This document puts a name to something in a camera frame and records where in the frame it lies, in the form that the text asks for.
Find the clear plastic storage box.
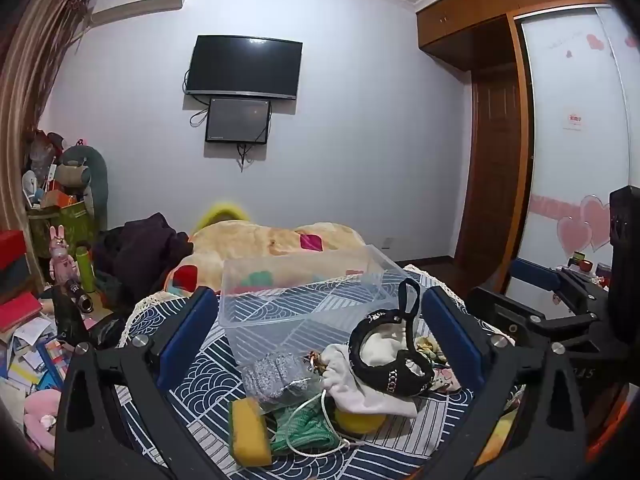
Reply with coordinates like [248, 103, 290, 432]
[218, 244, 427, 367]

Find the yellow round sponge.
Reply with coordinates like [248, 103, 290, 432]
[334, 406, 389, 436]

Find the green dinosaur plush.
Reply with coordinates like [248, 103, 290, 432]
[54, 142, 109, 232]

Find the white cord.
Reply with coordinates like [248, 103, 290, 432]
[294, 387, 367, 459]

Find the green gift bag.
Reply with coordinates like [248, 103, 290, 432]
[27, 199, 99, 272]

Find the brown wooden door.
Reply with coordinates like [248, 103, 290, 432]
[452, 25, 531, 292]

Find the brown striped curtain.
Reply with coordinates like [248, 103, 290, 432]
[0, 0, 97, 261]

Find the pile of books and papers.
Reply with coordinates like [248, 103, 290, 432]
[0, 316, 72, 397]

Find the beige blanket with hearts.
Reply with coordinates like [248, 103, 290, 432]
[162, 220, 372, 297]

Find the pink bunny figure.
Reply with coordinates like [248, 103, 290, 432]
[48, 225, 81, 287]

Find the green bottle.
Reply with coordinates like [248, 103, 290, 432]
[74, 245, 97, 294]

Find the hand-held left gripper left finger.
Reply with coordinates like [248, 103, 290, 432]
[54, 286, 242, 480]

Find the small red jar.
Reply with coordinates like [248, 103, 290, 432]
[567, 250, 594, 274]

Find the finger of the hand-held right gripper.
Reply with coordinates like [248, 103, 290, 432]
[510, 258, 612, 322]
[466, 287, 603, 352]

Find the white air conditioner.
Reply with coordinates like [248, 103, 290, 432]
[89, 0, 194, 29]

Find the yellow rectangular sponge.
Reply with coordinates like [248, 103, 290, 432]
[228, 399, 274, 469]

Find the red book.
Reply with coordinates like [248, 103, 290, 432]
[0, 292, 44, 334]

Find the white cloth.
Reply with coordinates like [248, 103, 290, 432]
[319, 331, 419, 419]

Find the dark clothes pile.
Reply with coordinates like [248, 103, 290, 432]
[92, 212, 194, 307]

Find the black wall television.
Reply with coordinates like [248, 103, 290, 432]
[184, 34, 304, 100]

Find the pink plush toy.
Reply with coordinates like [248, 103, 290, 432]
[22, 389, 64, 455]

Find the floral cloth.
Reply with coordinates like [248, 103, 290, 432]
[414, 335, 464, 394]

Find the yellow pillow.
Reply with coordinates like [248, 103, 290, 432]
[197, 202, 252, 232]

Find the wooden wardrobe with white doors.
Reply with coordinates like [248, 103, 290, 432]
[415, 0, 640, 306]

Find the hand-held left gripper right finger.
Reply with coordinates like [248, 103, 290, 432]
[421, 286, 589, 480]

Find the stack of red boxes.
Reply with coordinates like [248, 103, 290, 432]
[0, 229, 32, 307]

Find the black flashlight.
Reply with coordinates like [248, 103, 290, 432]
[62, 279, 97, 317]

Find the green knitted cloth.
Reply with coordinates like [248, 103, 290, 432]
[270, 400, 347, 457]

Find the small black wall monitor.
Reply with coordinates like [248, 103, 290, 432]
[204, 98, 273, 145]

